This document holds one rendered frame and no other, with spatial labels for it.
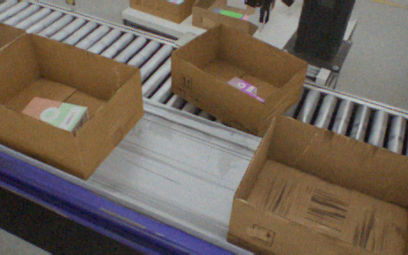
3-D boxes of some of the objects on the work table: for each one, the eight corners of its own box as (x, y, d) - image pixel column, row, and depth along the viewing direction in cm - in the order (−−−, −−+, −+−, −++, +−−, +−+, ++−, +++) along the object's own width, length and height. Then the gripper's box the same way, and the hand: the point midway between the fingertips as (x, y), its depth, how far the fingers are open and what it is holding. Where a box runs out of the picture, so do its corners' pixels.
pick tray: (275, 6, 208) (278, -13, 201) (248, 42, 182) (250, 22, 175) (223, -8, 215) (225, -27, 208) (190, 26, 189) (191, 5, 183)
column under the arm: (297, 27, 194) (313, -43, 171) (352, 43, 186) (376, -28, 164) (279, 54, 177) (293, -20, 154) (337, 73, 169) (362, -2, 146)
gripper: (257, -41, 137) (251, 14, 153) (243, -23, 130) (239, 33, 146) (281, -35, 135) (273, 20, 151) (269, -17, 127) (262, 39, 143)
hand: (265, 26), depth 146 cm, fingers open, 5 cm apart
